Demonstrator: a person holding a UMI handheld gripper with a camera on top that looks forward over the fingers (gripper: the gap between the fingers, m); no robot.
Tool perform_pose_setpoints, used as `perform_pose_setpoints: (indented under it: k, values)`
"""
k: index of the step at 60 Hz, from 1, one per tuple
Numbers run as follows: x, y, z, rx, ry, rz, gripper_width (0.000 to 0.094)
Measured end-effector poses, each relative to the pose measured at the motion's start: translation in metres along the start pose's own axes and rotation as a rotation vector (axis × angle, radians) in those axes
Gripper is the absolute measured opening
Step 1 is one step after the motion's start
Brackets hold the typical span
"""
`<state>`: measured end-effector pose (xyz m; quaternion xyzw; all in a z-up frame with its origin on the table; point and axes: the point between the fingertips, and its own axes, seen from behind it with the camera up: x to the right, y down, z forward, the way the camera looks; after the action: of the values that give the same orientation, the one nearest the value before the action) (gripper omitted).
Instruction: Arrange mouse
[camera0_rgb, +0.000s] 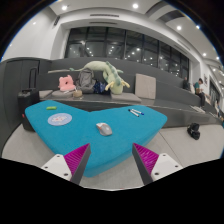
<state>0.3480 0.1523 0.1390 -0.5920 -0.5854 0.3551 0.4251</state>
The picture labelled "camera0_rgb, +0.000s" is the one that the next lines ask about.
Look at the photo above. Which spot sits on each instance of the small beige round container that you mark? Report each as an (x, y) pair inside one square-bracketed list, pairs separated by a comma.
[(77, 94)]

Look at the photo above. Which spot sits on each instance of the dark glass window wall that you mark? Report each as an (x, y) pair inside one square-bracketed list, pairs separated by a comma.
[(100, 40)]

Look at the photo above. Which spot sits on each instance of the black bag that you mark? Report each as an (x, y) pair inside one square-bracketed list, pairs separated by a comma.
[(194, 130)]

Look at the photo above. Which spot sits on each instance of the upright grey square cushion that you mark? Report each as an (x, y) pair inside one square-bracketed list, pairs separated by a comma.
[(145, 86)]

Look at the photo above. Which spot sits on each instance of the person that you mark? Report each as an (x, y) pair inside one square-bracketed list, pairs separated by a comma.
[(185, 83), (200, 91)]

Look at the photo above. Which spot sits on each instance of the white marker with blue cap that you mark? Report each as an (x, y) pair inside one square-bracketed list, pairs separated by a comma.
[(137, 111)]

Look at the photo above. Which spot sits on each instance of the pink plush cushion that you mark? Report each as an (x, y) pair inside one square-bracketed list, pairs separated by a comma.
[(66, 83)]

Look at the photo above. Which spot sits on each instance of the long ceiling air vent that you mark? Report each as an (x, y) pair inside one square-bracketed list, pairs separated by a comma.
[(104, 15), (103, 22)]

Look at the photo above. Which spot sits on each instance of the green dragon plush toy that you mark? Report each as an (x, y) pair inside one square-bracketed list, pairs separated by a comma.
[(111, 78)]

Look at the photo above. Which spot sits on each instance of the grey backpack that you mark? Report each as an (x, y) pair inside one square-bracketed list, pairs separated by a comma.
[(86, 80)]

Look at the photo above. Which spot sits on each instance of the flat grey seat cushion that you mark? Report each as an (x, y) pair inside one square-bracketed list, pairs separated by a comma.
[(45, 93), (125, 97), (61, 94)]

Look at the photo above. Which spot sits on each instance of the small green marker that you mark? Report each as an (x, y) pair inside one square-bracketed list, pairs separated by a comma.
[(51, 108)]

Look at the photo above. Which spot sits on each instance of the grey white computer mouse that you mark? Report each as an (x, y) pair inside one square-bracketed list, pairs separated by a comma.
[(104, 129)]

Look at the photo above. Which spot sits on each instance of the white marker with dark cap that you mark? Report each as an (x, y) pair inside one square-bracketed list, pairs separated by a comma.
[(133, 113)]

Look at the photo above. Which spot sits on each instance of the dark blue patterned bag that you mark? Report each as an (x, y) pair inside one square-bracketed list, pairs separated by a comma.
[(99, 87)]

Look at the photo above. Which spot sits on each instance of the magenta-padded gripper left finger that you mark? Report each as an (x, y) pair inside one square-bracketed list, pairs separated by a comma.
[(77, 159)]

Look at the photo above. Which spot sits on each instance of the group of ceiling lights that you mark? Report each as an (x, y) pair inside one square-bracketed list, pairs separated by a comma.
[(135, 5)]

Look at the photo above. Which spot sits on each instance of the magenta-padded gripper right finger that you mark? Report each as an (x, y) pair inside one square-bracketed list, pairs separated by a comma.
[(146, 159)]

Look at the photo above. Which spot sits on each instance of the round light blue mouse pad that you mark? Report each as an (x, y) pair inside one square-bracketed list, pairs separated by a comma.
[(59, 119)]

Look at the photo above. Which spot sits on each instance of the black wheeled suitcase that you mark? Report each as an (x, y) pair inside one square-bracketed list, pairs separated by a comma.
[(28, 100)]

